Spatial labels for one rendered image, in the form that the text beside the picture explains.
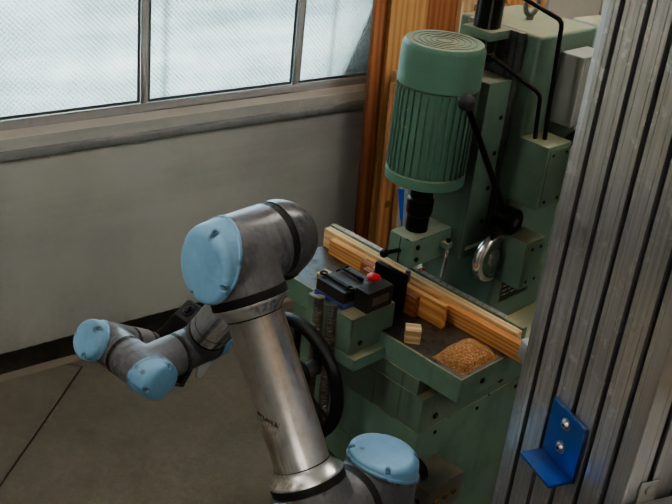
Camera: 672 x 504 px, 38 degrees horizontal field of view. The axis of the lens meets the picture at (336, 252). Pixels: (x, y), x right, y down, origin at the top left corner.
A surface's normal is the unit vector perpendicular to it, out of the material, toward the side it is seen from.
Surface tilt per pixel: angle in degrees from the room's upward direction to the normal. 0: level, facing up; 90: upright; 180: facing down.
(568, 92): 90
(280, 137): 90
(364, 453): 8
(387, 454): 7
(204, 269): 83
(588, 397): 90
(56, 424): 0
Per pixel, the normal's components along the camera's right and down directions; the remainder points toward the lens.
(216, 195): 0.60, 0.42
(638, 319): -0.92, 0.08
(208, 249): -0.71, 0.14
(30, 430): 0.12, -0.88
